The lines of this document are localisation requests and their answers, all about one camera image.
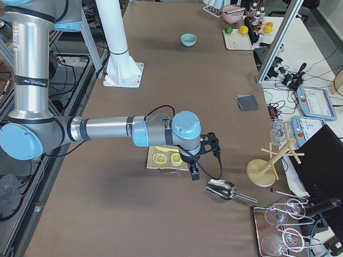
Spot lower teach pendant tablet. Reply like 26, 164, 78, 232
292, 116, 326, 147

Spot wooden cutting board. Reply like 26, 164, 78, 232
146, 146, 188, 171

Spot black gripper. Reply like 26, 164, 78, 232
179, 132, 220, 181

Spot wine glass rack tray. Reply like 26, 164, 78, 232
252, 206, 323, 256

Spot aluminium frame post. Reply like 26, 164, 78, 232
256, 0, 303, 84

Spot green lime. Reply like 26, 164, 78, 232
225, 27, 233, 34

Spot cream plastic tray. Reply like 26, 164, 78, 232
222, 29, 252, 50

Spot pink bowl with ice cubes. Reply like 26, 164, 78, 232
222, 5, 244, 24

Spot metal scoop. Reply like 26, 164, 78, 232
206, 179, 257, 203

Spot yellow lemon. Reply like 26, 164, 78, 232
238, 26, 249, 35

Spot black monitor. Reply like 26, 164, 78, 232
292, 125, 342, 199

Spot wooden cup tree stand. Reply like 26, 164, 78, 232
246, 123, 304, 187

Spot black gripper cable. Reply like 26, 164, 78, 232
184, 152, 223, 180

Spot copper wire bottle rack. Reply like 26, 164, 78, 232
243, 16, 266, 36

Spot lemon slice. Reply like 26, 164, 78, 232
170, 153, 182, 166
152, 153, 167, 164

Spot grey folded cloth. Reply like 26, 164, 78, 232
235, 94, 259, 110

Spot light green ceramic bowl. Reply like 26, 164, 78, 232
180, 33, 197, 47

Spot lower wine glass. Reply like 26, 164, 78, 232
260, 228, 305, 256

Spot upper teach pendant tablet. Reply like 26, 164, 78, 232
296, 86, 337, 121

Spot teach pendant tablet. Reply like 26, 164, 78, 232
296, 86, 337, 121
292, 116, 326, 147

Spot yellow plastic knife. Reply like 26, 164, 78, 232
155, 146, 179, 153

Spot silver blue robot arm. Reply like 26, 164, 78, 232
1, 1, 220, 180

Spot upper wine glass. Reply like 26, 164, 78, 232
264, 198, 305, 225

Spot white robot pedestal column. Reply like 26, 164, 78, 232
96, 0, 144, 88

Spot metal tongs handle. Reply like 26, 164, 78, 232
224, 8, 245, 14

